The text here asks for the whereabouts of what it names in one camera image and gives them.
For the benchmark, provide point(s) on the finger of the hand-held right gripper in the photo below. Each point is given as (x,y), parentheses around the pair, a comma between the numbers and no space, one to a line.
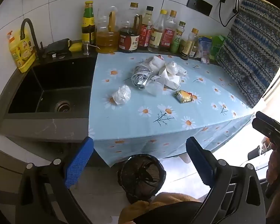
(270,121)
(263,128)

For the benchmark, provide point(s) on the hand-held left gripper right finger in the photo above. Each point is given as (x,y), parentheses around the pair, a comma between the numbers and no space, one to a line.
(198,161)

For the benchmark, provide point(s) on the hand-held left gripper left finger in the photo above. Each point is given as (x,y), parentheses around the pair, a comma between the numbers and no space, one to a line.
(79,159)

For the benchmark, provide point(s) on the black trash bin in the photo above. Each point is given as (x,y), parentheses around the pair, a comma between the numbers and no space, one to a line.
(141,177)

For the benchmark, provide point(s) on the yellow green snack packet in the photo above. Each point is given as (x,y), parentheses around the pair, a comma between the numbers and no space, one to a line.
(183,96)

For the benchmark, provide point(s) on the white tissue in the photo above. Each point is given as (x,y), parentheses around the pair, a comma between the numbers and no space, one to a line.
(121,94)

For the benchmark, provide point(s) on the crushed white paper cup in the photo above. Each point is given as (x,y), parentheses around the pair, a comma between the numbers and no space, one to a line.
(172,82)

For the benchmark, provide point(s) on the clear plastic cup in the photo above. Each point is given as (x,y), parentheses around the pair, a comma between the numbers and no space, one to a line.
(155,88)

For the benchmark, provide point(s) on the silver foil bag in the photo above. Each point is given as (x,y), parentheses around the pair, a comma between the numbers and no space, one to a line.
(140,77)

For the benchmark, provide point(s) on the grey white towel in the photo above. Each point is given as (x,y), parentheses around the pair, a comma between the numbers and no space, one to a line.
(154,64)

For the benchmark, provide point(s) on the red white wrapper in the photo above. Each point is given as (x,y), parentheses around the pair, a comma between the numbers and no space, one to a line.
(159,57)

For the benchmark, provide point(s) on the person's right hand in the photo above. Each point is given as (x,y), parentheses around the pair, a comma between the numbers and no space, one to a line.
(278,165)

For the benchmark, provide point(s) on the blue daisy print tablecloth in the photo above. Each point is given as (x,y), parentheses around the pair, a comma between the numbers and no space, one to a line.
(165,112)

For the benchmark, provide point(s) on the person's brown trouser leg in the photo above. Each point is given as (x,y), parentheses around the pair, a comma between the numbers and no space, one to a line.
(154,207)

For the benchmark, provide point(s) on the black kitchen sink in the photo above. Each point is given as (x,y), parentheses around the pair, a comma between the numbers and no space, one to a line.
(53,91)

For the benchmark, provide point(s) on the blue patterned cloth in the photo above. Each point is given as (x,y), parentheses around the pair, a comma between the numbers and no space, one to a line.
(254,46)

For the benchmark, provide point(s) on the small white and red packet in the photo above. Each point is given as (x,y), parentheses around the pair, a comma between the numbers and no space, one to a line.
(204,60)

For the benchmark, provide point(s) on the blue and white plastic bag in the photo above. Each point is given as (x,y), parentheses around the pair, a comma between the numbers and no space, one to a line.
(204,47)

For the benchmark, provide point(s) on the small bottle with gold cap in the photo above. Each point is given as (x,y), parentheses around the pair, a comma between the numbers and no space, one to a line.
(188,46)

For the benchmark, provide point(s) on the yellow sponge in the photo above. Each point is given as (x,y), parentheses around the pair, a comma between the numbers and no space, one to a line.
(75,47)

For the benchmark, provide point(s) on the black folded cloth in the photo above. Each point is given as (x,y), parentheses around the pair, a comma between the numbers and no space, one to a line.
(58,47)

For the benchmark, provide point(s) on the green glass bottle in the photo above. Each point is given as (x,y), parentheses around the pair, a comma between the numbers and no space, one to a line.
(177,42)

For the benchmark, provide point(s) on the yellow dish soap bottle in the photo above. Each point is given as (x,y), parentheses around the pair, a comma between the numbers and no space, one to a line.
(22,51)

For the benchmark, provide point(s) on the large clear cooking oil jug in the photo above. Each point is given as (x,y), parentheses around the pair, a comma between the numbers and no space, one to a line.
(107,39)

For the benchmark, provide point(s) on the clear bottle with red label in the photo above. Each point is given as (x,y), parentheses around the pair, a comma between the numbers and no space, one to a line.
(168,36)

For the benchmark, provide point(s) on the dark soy sauce jug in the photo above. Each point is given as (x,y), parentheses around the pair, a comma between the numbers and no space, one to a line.
(129,39)

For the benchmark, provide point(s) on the clear bottle with beige label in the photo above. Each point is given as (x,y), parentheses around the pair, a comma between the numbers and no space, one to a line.
(156,36)

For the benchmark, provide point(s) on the green label sauce bottle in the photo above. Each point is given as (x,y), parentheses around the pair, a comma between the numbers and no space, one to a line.
(88,23)

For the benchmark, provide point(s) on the black curved faucet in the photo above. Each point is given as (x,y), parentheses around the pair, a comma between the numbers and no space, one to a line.
(29,31)

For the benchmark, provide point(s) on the dark bottle with red label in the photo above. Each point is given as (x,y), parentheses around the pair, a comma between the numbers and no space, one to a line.
(145,32)

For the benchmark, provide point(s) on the black wall socket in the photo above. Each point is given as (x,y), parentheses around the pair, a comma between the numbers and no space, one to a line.
(199,4)

